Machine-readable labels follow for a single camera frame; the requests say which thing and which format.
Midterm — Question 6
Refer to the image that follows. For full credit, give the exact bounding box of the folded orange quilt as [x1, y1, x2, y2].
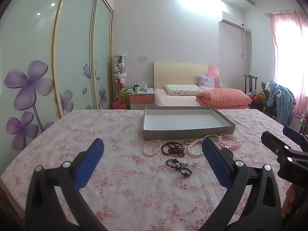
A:
[196, 88, 253, 109]

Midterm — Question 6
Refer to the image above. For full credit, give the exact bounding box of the grey cardboard tray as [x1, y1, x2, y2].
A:
[142, 106, 236, 141]

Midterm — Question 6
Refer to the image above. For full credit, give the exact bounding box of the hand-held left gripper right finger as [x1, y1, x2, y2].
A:
[200, 137, 282, 231]

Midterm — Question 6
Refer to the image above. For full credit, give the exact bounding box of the purple patterned pillow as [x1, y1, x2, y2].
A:
[197, 75, 216, 89]

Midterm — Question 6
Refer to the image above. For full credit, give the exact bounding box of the person's right hand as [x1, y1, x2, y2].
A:
[280, 183, 295, 218]

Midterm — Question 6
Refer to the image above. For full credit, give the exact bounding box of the black bead bracelet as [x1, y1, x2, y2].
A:
[165, 158, 192, 177]

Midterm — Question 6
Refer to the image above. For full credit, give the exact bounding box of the white patterned pillow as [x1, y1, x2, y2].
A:
[165, 84, 203, 96]

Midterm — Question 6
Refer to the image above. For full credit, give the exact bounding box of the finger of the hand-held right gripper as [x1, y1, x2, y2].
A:
[283, 125, 308, 148]
[261, 131, 308, 165]

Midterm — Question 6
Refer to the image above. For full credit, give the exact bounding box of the white pearl bracelet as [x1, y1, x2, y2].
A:
[186, 139, 205, 158]

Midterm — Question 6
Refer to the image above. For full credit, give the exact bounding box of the air conditioner pipe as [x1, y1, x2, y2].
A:
[241, 30, 252, 57]

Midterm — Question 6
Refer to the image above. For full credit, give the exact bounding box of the dark red bead bracelet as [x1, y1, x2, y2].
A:
[161, 141, 186, 156]

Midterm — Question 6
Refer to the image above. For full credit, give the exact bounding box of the thin silver bangle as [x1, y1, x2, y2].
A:
[202, 134, 225, 148]

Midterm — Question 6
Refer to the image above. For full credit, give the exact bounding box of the white air conditioner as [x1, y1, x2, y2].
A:
[218, 11, 246, 31]

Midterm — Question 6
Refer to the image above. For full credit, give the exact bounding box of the wardrobe with purple flower doors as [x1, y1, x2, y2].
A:
[0, 0, 114, 176]

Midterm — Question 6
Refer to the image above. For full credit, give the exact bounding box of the pink crystal bracelet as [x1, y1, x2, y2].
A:
[220, 132, 243, 150]

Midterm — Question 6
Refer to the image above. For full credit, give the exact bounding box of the wooden bed with pink sheet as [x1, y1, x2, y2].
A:
[153, 62, 251, 110]

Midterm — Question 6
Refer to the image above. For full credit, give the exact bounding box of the blue plush robe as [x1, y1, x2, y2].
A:
[267, 79, 296, 126]

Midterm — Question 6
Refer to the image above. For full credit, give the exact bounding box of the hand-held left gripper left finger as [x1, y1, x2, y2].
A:
[25, 138, 109, 231]

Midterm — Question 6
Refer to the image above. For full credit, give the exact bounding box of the dark wooden chair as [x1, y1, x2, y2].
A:
[244, 74, 258, 95]

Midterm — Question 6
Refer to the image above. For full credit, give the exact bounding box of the clear tube of plush toys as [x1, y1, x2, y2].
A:
[113, 54, 127, 103]

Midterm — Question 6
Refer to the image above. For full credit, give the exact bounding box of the pink floral tablecloth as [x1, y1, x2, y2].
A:
[0, 108, 304, 231]

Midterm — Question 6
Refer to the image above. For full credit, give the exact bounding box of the pink curtain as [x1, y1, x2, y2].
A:
[265, 11, 308, 126]

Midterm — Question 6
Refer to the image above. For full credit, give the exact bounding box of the pink and cream nightstand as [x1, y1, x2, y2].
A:
[127, 90, 155, 110]

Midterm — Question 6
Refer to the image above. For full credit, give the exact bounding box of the pink pearl bracelet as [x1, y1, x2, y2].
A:
[143, 139, 162, 157]

